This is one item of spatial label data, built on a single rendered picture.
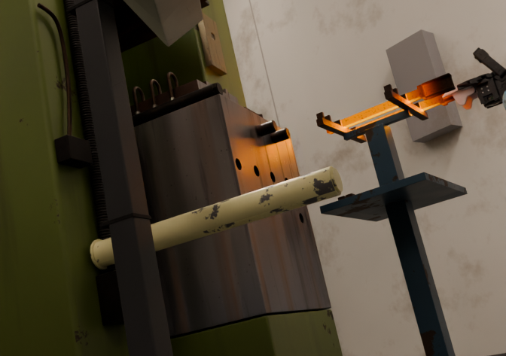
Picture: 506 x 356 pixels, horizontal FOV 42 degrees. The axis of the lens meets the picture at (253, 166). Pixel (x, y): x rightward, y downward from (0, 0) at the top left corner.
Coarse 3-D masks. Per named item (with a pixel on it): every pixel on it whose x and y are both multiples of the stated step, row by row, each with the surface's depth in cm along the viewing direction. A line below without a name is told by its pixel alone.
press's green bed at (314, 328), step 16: (256, 320) 122; (272, 320) 123; (288, 320) 130; (304, 320) 137; (320, 320) 146; (192, 336) 127; (208, 336) 126; (224, 336) 124; (240, 336) 123; (256, 336) 122; (272, 336) 121; (288, 336) 127; (304, 336) 135; (320, 336) 143; (336, 336) 152; (176, 352) 128; (192, 352) 127; (208, 352) 125; (224, 352) 124; (240, 352) 122; (256, 352) 121; (272, 352) 120; (288, 352) 125; (304, 352) 132; (320, 352) 140; (336, 352) 149
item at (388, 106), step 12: (420, 84) 186; (432, 84) 186; (444, 84) 184; (408, 96) 189; (420, 96) 186; (432, 96) 187; (372, 108) 195; (384, 108) 192; (348, 120) 198; (360, 120) 197
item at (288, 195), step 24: (264, 192) 100; (288, 192) 98; (312, 192) 97; (336, 192) 96; (192, 216) 105; (216, 216) 103; (240, 216) 102; (264, 216) 101; (96, 240) 113; (168, 240) 107; (96, 264) 111
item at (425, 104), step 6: (438, 96) 196; (450, 96) 195; (420, 102) 199; (426, 102) 198; (432, 102) 197; (438, 102) 197; (444, 102) 196; (426, 108) 200; (390, 114) 204; (360, 126) 209
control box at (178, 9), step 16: (128, 0) 111; (144, 0) 101; (160, 0) 98; (176, 0) 101; (192, 0) 105; (144, 16) 109; (160, 16) 102; (176, 16) 105; (192, 16) 109; (160, 32) 108; (176, 32) 109
